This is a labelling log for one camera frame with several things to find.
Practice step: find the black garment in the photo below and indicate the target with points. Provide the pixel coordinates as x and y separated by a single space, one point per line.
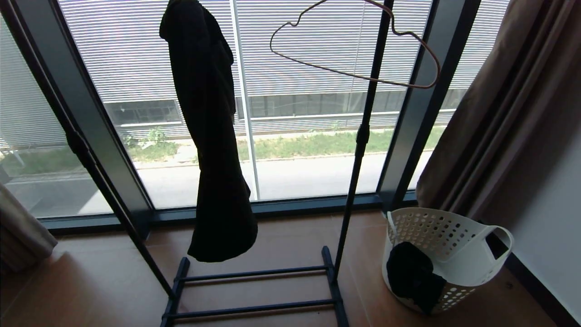
413 272
213 159

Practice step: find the black clothes rack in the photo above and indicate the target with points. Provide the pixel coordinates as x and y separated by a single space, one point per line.
361 136

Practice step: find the pink clothes hanger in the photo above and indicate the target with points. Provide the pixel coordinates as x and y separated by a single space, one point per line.
336 71

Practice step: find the white laundry basket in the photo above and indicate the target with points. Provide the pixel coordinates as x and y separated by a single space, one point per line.
435 231

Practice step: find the window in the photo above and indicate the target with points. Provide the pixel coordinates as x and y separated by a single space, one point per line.
408 91

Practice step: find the brown curtain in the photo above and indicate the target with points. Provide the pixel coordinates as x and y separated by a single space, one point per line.
499 113
22 227

